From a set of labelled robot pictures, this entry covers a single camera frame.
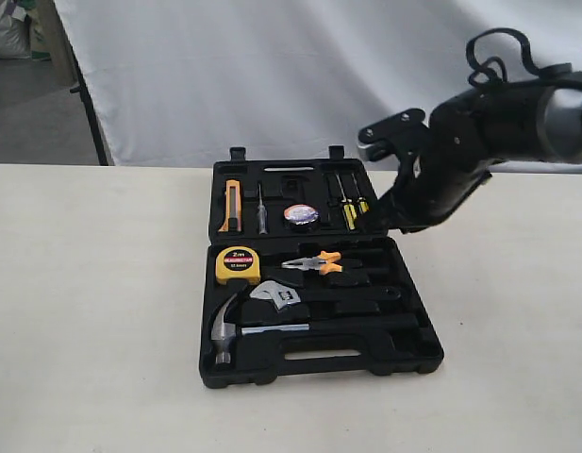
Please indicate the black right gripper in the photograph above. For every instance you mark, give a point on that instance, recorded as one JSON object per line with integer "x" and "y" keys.
{"x": 423, "y": 195}

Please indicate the cardboard box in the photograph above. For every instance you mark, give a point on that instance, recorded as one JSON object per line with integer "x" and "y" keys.
{"x": 47, "y": 35}

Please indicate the long yellow black screwdriver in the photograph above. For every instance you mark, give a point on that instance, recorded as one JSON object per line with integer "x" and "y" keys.
{"x": 348, "y": 208}

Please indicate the orange handled pliers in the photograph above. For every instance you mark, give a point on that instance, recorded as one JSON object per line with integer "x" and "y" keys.
{"x": 324, "y": 263}

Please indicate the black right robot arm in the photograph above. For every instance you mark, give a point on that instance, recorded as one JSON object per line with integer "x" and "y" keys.
{"x": 447, "y": 154}

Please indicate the black backdrop stand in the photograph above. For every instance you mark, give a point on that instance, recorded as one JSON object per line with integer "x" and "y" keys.
{"x": 81, "y": 89}

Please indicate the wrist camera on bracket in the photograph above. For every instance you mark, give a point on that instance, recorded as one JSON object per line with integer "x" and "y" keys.
{"x": 401, "y": 135}

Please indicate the steel claw hammer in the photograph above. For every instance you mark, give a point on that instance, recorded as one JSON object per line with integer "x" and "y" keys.
{"x": 223, "y": 334}

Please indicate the black adjustable wrench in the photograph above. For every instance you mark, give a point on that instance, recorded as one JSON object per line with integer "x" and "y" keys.
{"x": 283, "y": 296}

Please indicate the white backdrop cloth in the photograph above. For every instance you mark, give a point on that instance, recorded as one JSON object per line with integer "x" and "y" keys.
{"x": 177, "y": 83}

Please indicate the yellow tape measure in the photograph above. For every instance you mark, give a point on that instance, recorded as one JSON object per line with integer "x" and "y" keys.
{"x": 238, "y": 262}

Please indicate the short yellow black screwdriver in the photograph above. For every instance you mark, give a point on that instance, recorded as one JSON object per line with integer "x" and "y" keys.
{"x": 361, "y": 200}

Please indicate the black plastic tool case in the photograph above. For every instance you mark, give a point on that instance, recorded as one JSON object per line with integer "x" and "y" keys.
{"x": 369, "y": 259}

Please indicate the clear test screwdriver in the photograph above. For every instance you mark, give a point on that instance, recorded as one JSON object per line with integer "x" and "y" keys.
{"x": 261, "y": 213}

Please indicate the black electrical tape roll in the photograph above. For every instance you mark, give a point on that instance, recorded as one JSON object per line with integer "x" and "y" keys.
{"x": 301, "y": 217}

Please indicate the orange utility knife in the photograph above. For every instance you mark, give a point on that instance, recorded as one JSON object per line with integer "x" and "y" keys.
{"x": 232, "y": 207}

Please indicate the white sack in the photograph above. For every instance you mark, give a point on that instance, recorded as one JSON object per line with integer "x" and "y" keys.
{"x": 14, "y": 39}

